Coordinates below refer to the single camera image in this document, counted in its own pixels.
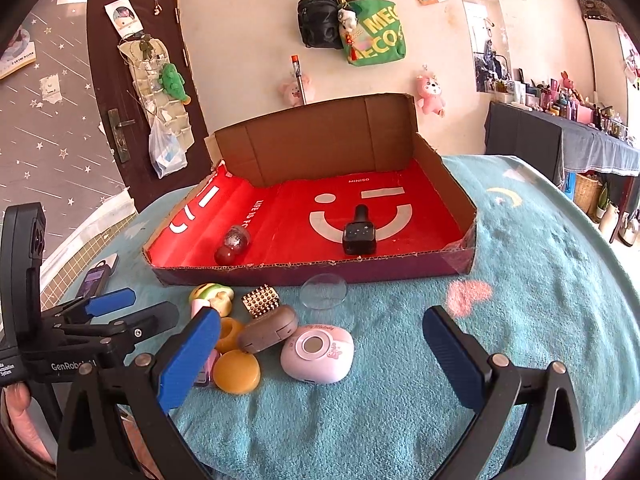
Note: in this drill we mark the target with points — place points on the amber round jar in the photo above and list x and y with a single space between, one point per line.
227 335

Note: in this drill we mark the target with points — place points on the red smiley shopping bag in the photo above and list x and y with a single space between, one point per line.
300 210

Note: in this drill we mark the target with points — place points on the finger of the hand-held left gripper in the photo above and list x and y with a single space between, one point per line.
112 302
150 317

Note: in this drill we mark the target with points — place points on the black backpack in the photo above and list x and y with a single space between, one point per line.
317 17

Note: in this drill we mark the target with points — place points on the amber round lid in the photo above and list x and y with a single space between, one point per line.
235 372

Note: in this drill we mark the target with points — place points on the green tote bag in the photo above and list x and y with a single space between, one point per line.
380 35

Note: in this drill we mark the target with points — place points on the pink pig plush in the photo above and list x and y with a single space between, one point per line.
289 91

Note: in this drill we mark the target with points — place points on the green plush toy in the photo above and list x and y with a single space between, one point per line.
174 82

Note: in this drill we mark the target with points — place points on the photo on door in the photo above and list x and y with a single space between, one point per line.
122 15

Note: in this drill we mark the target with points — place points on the pink curtain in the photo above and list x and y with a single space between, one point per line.
630 55

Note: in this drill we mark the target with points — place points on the white plastic bag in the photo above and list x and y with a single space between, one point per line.
167 152

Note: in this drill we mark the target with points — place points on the white vase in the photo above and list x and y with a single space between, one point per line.
608 222

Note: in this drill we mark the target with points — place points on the grey eyeshadow case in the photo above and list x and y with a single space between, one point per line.
265 332

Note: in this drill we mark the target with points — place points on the person's left hand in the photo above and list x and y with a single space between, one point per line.
20 410

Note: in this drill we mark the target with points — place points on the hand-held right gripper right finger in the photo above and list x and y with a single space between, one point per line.
450 355

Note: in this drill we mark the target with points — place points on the clear hanging organizer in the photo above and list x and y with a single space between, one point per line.
145 85

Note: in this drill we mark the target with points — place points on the dark patterned basket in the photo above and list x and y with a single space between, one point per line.
597 6

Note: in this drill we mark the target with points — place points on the gold studded cap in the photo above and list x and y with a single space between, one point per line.
260 302

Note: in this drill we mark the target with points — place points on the cardboard box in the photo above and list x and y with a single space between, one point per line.
310 145

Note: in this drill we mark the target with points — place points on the dark brown door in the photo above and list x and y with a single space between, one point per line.
100 85

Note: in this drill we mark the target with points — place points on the wicker basket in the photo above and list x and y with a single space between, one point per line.
586 192

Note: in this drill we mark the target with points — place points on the wall mirror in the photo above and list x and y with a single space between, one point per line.
482 25

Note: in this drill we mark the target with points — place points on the black perfume bottle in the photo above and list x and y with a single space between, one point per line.
359 237

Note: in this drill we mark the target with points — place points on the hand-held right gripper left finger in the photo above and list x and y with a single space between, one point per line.
190 360

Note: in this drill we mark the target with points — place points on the row of cosmetic bottles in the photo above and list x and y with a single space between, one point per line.
570 102

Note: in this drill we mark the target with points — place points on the green yellow toy figure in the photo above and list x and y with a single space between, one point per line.
205 292

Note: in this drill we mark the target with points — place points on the table with dark cloth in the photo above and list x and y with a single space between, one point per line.
525 135

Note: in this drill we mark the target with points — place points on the white round compact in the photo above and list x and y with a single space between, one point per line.
315 360

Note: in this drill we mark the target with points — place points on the clear plastic cup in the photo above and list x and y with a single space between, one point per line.
325 292

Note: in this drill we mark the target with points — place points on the red clear capsule ball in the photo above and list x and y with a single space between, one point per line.
227 255

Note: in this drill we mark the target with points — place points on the teal fleece blanket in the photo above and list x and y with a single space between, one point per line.
400 410

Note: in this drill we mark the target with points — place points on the pink bunny plush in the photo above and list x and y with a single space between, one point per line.
430 92

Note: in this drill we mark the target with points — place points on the stick with orange tip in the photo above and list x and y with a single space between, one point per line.
297 77

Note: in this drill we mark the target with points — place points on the smartphone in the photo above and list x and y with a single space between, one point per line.
95 280

